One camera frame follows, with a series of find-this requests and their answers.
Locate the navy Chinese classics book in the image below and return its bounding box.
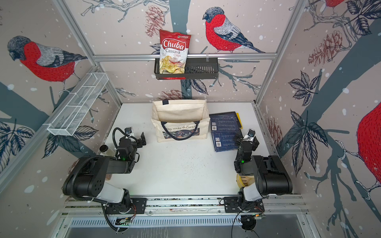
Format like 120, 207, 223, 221
209, 112, 242, 132

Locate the cream canvas tote bag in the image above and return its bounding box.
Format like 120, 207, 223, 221
151, 100, 210, 142

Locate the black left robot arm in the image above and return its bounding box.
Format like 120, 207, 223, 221
62, 128, 146, 209

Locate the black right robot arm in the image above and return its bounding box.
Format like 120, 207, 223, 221
234, 130, 293, 205

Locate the red Chuba cassava chips bag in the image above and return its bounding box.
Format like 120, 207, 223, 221
159, 30, 191, 74

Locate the clear spice jar black lid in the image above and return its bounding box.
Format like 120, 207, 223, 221
99, 144, 116, 157

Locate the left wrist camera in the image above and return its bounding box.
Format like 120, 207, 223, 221
125, 127, 134, 137

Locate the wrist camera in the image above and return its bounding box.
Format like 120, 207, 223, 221
125, 127, 134, 137
243, 129, 256, 142

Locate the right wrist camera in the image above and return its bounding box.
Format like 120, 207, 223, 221
243, 129, 256, 142

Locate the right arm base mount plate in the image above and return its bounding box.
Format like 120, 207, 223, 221
222, 196, 265, 213

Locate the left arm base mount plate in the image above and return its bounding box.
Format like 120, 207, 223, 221
105, 197, 147, 215

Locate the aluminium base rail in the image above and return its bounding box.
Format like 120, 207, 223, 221
61, 194, 310, 217

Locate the black wall basket shelf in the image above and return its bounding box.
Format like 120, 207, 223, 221
154, 58, 219, 80

